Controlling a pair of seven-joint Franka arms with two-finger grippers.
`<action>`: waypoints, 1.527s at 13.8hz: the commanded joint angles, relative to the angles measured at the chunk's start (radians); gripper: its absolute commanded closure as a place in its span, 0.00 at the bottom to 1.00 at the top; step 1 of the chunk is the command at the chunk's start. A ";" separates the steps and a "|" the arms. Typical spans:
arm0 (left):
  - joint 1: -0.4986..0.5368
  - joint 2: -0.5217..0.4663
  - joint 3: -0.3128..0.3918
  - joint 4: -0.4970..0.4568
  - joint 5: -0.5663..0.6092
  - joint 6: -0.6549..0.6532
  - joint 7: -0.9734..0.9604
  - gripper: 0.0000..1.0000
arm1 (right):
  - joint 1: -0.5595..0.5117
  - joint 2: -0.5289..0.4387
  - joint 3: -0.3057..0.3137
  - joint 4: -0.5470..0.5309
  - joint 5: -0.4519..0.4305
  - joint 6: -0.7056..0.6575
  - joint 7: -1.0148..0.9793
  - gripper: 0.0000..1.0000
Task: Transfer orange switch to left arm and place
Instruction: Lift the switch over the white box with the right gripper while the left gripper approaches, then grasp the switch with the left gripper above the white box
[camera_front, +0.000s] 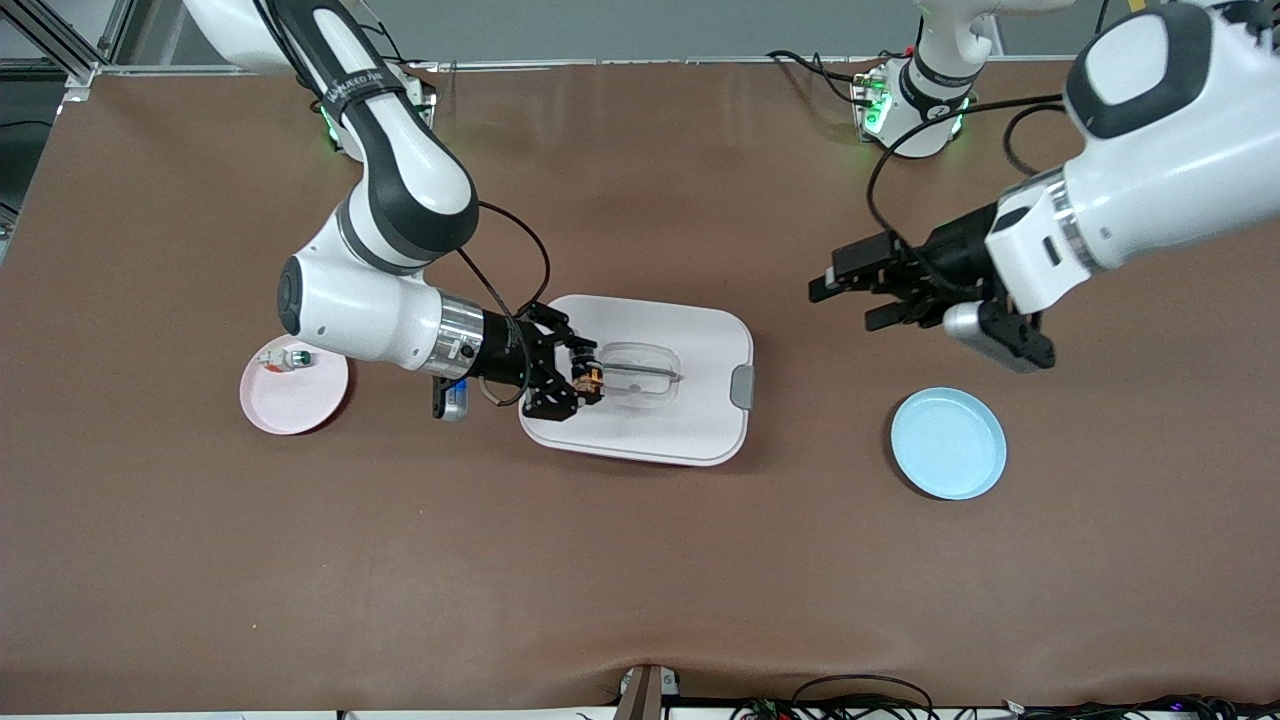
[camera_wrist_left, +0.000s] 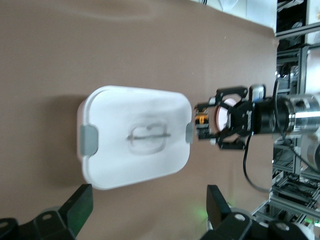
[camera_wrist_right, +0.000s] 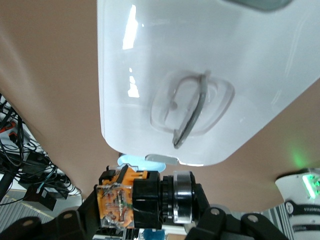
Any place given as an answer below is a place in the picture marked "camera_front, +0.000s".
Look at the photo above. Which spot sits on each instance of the aluminium frame beam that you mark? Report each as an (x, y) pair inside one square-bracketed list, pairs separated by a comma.
[(118, 25)]

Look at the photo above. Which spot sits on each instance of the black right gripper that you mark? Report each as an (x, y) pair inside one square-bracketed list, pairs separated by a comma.
[(500, 350)]

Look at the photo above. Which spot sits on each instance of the pink round plate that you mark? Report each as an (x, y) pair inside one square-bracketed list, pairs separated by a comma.
[(290, 410)]

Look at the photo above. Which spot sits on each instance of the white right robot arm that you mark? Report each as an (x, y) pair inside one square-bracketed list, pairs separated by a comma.
[(400, 150)]

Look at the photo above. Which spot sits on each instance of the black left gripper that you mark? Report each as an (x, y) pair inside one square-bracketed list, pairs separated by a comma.
[(958, 250)]

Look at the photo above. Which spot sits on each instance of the white lidded box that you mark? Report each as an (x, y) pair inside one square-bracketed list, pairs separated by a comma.
[(690, 420)]

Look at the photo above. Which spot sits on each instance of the white and green push-button switch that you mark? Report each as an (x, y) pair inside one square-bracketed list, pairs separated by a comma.
[(285, 359)]

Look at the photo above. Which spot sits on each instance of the small white block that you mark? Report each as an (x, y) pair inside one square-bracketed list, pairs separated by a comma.
[(668, 684)]

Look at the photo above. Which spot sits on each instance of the silver table edge rail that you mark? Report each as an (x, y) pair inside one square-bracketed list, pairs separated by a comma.
[(650, 62)]

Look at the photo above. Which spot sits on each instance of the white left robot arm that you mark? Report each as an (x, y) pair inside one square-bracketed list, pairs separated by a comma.
[(1150, 170)]

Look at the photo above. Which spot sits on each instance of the light blue round plate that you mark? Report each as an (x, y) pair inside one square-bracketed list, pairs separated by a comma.
[(950, 450)]

